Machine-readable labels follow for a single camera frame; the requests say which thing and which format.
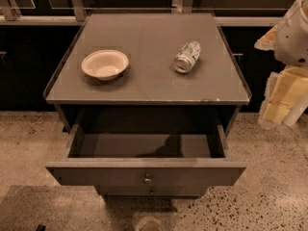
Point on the white paper bowl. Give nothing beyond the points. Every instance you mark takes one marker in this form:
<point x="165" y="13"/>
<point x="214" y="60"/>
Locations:
<point x="105" y="65"/>

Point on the grey bottom drawer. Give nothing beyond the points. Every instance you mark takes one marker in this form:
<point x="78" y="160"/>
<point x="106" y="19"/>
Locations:
<point x="167" y="191"/>

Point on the grey drawer cabinet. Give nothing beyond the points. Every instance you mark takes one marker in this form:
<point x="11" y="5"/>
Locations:
<point x="150" y="96"/>

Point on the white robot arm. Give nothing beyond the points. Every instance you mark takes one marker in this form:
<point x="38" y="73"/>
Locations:
<point x="291" y="40"/>

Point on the grey drawer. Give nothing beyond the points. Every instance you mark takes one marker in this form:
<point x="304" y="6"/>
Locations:
<point x="167" y="191"/>
<point x="191" y="159"/>

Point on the brass top drawer knob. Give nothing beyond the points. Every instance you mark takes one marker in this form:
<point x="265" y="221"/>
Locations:
<point x="147" y="179"/>

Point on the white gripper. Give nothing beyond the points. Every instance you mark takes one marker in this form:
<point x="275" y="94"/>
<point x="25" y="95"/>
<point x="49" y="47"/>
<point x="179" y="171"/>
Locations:
<point x="293" y="42"/>

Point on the grey top drawer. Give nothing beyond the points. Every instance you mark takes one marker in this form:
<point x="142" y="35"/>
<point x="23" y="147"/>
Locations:
<point x="191" y="159"/>

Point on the white cylindrical post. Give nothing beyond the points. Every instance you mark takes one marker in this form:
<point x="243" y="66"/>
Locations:
<point x="296" y="111"/>

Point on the metal railing frame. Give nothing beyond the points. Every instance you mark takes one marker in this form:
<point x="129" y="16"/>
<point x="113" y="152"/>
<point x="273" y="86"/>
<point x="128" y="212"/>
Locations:
<point x="227" y="12"/>

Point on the crushed silver can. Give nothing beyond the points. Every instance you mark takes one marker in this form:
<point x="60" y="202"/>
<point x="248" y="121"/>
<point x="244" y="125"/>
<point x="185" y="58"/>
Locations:
<point x="187" y="57"/>

